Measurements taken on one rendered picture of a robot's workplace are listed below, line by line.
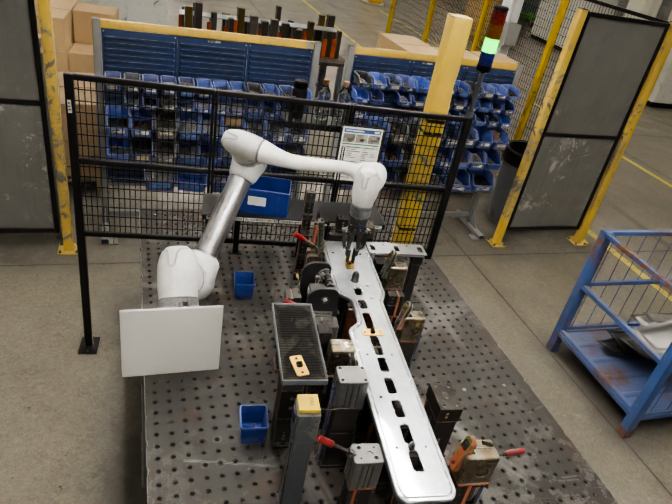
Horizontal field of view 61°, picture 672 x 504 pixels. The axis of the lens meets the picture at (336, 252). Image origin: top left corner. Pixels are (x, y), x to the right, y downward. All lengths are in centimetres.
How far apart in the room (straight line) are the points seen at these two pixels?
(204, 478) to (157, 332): 55
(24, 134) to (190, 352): 216
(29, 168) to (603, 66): 419
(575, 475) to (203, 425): 139
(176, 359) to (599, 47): 388
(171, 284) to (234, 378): 45
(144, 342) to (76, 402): 108
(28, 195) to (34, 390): 141
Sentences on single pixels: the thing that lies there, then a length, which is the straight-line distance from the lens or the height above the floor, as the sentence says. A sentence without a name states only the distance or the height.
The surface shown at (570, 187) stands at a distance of 548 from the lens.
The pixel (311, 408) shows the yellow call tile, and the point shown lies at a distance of 165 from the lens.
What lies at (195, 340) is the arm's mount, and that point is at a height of 86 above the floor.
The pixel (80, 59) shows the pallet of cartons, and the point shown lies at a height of 69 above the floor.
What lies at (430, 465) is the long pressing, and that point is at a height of 100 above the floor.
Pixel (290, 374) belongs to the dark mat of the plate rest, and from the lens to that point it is 173.
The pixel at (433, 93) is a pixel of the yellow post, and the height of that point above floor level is 164.
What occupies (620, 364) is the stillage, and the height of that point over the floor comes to 16.
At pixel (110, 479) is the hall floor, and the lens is 295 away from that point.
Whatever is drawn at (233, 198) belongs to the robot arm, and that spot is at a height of 118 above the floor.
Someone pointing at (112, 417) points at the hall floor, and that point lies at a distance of 318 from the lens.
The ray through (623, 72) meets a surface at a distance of 524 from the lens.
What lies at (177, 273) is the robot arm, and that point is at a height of 103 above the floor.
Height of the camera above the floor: 236
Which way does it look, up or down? 31 degrees down
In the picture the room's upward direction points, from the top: 11 degrees clockwise
